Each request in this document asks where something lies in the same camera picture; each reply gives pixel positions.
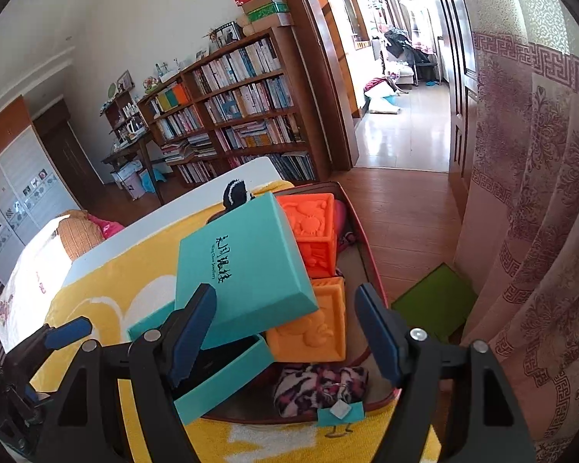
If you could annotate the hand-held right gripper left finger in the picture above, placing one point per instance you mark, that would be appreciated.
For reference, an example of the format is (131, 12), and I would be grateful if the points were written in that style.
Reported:
(193, 337)

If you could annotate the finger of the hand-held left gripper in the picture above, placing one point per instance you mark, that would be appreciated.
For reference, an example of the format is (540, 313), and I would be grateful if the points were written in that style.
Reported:
(36, 391)
(70, 332)

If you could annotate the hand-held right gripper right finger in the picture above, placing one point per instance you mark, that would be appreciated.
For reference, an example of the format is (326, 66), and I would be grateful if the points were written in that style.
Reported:
(379, 337)

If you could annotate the teal gift box base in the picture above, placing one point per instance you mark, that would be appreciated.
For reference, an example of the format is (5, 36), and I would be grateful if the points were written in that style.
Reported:
(222, 390)

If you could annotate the light orange rubber cube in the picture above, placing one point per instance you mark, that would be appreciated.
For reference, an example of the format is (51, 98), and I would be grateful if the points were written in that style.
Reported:
(313, 328)

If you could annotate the pink tin container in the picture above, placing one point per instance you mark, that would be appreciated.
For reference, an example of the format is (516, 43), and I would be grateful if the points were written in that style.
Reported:
(366, 260)

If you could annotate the leopard print plush bow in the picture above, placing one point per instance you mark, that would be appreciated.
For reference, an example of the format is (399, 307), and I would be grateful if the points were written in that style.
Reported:
(313, 390)

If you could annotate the teal gift box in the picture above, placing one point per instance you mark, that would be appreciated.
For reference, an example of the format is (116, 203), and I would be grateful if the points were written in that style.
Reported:
(241, 260)

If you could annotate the pink knotted foam tube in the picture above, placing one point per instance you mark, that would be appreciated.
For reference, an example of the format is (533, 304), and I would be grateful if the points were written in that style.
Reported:
(343, 224)

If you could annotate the red-orange rubber cube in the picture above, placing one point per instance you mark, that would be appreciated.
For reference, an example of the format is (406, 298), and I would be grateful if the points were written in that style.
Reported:
(313, 236)

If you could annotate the leopard print plush heart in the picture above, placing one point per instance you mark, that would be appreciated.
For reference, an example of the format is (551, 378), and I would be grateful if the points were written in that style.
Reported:
(236, 195)

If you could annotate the green floor mat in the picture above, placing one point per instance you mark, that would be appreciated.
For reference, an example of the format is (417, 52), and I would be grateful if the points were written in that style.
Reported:
(434, 304)

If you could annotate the yellow white towel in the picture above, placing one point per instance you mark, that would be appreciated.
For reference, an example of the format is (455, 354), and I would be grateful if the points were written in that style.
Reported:
(116, 279)

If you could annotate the bed with white quilt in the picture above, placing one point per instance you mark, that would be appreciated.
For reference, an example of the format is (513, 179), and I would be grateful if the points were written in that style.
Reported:
(24, 275)

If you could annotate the teal paper tag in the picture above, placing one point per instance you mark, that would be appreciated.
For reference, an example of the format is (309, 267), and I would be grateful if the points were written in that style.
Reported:
(340, 415)

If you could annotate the orange plaid pillow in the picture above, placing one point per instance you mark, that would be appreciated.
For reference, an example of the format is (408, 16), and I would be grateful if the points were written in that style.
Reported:
(77, 236)

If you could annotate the white panel wardrobe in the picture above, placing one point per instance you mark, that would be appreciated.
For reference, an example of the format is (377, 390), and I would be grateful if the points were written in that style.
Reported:
(19, 202)

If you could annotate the pink plastic bin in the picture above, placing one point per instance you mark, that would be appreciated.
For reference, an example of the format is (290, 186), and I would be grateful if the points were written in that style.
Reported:
(137, 185)

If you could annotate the pink patterned curtain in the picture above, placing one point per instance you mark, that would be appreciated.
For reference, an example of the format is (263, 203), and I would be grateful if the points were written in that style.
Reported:
(535, 251)

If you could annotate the wooden desk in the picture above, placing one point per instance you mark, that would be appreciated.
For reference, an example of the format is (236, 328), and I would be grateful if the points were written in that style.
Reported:
(130, 154)

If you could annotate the wooden bookcase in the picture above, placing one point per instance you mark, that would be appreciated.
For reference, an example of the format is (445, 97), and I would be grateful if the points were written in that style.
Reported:
(299, 120)

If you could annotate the rows of shelved books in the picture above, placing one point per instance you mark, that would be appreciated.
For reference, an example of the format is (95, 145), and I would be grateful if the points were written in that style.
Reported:
(241, 106)

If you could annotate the pile of dark clothes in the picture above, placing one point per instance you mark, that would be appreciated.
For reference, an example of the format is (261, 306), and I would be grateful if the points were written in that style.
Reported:
(407, 46)

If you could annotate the green cardboard box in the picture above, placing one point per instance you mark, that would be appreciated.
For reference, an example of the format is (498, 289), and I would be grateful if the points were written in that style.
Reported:
(268, 12)

